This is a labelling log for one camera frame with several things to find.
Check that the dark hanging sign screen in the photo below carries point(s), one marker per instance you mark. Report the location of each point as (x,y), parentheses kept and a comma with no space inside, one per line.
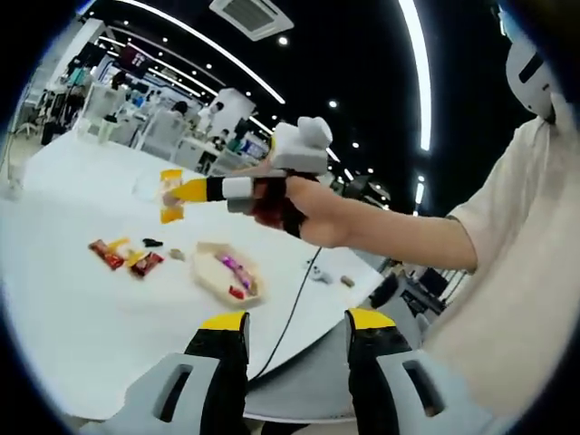
(134,59)

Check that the clear plastic bag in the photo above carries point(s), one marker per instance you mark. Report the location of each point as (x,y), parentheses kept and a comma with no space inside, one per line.
(13,179)

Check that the red brown food packet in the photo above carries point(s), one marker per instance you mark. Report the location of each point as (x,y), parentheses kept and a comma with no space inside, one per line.
(106,254)

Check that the beige hexagonal container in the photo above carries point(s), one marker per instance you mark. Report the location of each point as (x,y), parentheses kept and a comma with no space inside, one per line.
(208,272)

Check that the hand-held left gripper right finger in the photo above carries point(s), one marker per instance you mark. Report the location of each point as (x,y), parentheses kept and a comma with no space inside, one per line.
(367,362)

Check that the operator in beige shirt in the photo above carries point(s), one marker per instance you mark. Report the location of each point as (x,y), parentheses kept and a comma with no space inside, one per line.
(521,272)

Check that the white mesh office chair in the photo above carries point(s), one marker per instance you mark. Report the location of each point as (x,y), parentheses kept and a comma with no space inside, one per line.
(161,133)

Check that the dark red food packet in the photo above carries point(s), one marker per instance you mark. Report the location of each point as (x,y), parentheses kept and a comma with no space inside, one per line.
(146,265)

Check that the long ceiling light strip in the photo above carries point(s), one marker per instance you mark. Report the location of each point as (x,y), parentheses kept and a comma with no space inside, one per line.
(423,90)
(333,154)
(276,94)

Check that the red food candy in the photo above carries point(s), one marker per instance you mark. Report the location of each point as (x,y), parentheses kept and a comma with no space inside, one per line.
(236,293)

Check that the white controller with black dots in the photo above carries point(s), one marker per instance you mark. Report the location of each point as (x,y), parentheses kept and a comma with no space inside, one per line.
(319,274)

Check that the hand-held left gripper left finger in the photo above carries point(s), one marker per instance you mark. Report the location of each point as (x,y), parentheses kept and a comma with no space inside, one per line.
(226,362)

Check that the white cup with dark lid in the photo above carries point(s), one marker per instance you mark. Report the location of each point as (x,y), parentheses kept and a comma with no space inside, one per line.
(109,130)

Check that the purple brown food packet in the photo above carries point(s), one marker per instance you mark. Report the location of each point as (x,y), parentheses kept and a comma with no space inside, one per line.
(235,268)

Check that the small brown food candy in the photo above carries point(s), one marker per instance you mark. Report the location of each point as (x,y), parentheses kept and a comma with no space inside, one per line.
(176,254)

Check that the black food piece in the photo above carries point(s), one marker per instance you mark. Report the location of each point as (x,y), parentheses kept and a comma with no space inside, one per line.
(152,241)

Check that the white worn device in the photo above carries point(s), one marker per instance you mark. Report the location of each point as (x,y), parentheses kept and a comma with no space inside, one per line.
(530,77)

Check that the person's right hand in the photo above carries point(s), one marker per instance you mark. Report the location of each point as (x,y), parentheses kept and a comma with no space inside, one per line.
(326,213)

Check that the small brown block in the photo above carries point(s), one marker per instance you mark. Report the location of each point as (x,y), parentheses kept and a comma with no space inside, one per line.
(347,281)

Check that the ceiling air vent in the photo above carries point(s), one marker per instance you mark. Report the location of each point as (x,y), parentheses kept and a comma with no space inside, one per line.
(251,16)

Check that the group of round ceiling spotlights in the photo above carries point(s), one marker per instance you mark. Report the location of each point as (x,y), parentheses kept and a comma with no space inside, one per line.
(283,41)

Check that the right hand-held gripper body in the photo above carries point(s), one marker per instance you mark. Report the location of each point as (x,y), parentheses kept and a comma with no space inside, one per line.
(301,149)

